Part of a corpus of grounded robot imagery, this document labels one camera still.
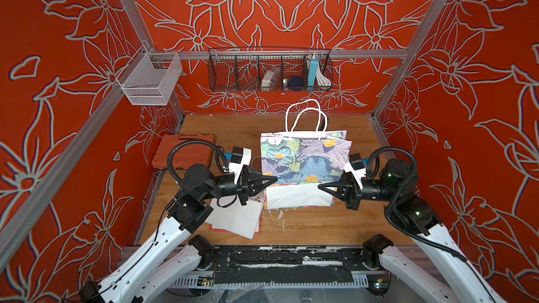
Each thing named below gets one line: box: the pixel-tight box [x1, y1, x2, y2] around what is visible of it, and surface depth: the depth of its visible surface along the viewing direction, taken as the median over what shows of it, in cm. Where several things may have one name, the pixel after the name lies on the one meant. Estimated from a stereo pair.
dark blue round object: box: [289, 75, 305, 92], surface depth 97 cm
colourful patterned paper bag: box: [261, 98, 353, 211], surface depth 52 cm
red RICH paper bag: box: [208, 214, 264, 237], surface depth 82 cm
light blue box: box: [308, 58, 319, 87], surface depth 91 cm
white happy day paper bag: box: [204, 194, 264, 240], surface depth 82 cm
